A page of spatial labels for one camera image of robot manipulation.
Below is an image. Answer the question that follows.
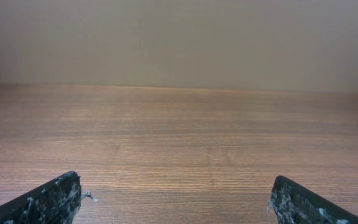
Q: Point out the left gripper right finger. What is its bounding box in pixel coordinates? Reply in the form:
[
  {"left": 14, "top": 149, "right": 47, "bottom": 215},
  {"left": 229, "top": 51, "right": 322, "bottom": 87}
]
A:
[{"left": 268, "top": 175, "right": 358, "bottom": 224}]

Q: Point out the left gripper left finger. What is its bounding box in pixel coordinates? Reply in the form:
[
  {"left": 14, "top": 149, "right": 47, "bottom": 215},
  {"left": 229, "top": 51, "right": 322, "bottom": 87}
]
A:
[{"left": 0, "top": 171, "right": 81, "bottom": 224}]

